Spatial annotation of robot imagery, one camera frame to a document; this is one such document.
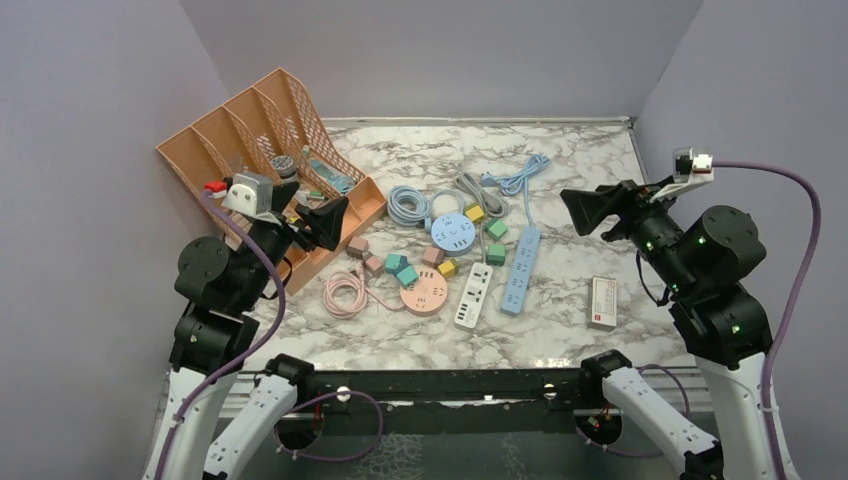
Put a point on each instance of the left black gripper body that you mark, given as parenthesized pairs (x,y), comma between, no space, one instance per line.
(273,239)

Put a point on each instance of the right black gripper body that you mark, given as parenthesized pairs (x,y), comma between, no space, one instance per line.
(648,223)

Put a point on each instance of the green plug adapter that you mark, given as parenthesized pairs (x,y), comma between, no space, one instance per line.
(496,254)
(496,229)

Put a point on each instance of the teal plug adapter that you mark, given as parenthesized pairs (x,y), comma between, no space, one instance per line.
(395,263)
(407,276)

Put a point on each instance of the yellow plug adapter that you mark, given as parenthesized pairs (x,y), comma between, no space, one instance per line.
(448,268)
(475,213)

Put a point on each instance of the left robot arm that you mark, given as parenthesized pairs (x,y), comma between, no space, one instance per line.
(236,302)

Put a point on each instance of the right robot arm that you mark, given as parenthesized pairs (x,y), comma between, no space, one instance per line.
(723,327)

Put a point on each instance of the pink plug adapter left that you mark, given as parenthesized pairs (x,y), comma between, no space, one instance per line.
(357,247)

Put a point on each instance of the pink plug adapter small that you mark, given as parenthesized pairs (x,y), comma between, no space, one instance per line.
(374,266)

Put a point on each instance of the blue power strip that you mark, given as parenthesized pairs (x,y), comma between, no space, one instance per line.
(515,288)

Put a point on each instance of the small white red box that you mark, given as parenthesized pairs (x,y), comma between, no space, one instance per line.
(603,304)

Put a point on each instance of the orange plastic file rack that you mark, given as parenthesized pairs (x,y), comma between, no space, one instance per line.
(273,117)

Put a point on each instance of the pink round power socket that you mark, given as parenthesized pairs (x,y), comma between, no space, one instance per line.
(428,295)

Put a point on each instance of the blue round power socket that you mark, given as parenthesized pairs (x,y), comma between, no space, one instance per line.
(454,233)

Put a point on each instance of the white power strip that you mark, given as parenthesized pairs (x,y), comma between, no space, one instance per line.
(473,296)

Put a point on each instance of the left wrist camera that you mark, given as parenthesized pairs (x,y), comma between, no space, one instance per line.
(249,194)

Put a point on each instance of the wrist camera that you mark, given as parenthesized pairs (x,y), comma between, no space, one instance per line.
(693,169)
(249,194)

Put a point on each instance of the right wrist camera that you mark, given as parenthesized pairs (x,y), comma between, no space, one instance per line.
(693,169)

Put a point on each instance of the black mounting rail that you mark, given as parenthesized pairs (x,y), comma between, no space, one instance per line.
(430,402)

